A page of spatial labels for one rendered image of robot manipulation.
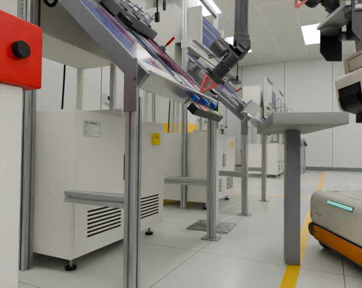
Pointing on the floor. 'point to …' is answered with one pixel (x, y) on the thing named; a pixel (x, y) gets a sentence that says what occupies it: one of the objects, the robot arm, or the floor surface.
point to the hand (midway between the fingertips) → (202, 90)
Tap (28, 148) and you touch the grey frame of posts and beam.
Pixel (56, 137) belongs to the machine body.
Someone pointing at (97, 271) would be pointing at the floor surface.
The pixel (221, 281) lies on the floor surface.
